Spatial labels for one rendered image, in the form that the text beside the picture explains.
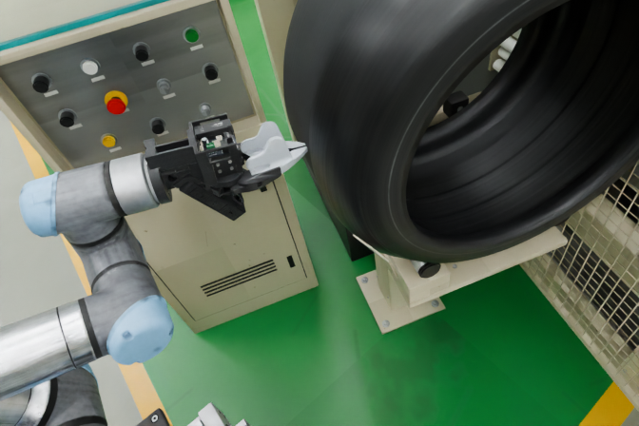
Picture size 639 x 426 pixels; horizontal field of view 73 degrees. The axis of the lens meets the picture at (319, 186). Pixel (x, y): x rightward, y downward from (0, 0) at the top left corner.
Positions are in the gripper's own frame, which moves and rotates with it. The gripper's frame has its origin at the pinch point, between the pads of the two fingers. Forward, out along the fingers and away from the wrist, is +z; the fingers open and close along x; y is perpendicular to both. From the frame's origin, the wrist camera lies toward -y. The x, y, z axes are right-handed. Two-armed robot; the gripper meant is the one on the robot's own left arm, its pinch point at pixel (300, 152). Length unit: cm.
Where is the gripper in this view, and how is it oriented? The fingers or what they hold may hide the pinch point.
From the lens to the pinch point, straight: 63.1
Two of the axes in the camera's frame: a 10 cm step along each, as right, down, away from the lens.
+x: -3.2, -6.6, 6.8
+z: 9.5, -2.7, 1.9
